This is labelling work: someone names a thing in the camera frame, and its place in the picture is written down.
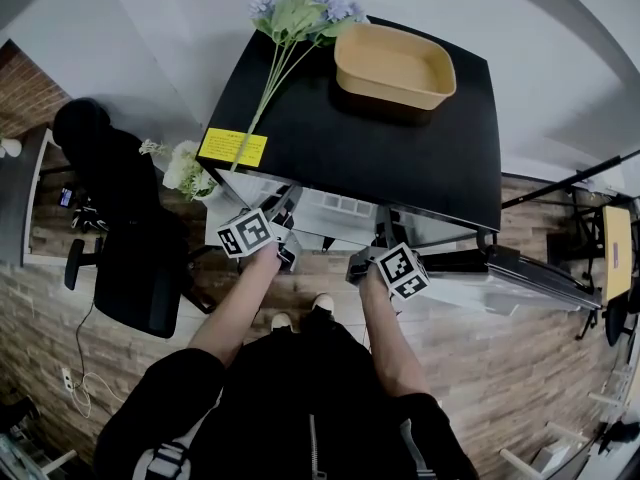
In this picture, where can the person's left forearm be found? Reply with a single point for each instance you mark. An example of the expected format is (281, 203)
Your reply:
(240, 303)

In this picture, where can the black office chair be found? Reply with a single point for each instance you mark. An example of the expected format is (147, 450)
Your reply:
(130, 228)

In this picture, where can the white power socket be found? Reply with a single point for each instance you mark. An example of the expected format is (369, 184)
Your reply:
(66, 379)

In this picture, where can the purple artificial flower bouquet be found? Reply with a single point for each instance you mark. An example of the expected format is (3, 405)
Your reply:
(295, 13)

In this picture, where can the beige plastic tub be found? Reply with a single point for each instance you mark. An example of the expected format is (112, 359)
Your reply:
(395, 65)

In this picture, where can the small white round object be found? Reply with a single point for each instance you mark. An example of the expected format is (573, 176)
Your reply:
(10, 147)

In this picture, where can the yellow warning label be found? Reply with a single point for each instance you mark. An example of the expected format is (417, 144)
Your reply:
(232, 147)

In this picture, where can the white artificial flower bunch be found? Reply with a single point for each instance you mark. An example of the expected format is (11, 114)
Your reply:
(187, 170)

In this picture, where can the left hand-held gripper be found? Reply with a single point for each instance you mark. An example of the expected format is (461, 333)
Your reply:
(245, 233)

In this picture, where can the person's shoe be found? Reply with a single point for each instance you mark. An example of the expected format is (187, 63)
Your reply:
(322, 302)
(281, 322)

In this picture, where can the person's right shoe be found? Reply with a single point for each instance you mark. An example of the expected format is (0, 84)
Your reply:
(322, 302)

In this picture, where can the light wooden stick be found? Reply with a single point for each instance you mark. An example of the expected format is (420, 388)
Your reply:
(565, 432)
(517, 460)

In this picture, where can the person's right forearm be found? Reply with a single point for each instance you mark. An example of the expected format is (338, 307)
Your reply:
(392, 338)

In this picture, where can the yellow wooden table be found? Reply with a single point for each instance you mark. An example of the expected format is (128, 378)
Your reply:
(616, 253)

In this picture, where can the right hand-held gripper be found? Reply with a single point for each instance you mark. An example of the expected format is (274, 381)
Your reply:
(402, 270)

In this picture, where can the small device with screen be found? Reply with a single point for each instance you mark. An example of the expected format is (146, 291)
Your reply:
(66, 197)

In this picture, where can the black fridge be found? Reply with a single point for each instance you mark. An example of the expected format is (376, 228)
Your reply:
(360, 153)

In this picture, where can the person's left shoe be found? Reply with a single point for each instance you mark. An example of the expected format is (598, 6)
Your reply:
(281, 322)

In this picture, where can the black tripod stand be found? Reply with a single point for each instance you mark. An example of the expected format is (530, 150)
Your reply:
(565, 180)

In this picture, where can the black and white gloves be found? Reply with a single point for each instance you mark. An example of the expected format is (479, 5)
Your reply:
(90, 219)

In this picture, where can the person's black top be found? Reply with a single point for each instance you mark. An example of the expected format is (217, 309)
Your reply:
(300, 408)

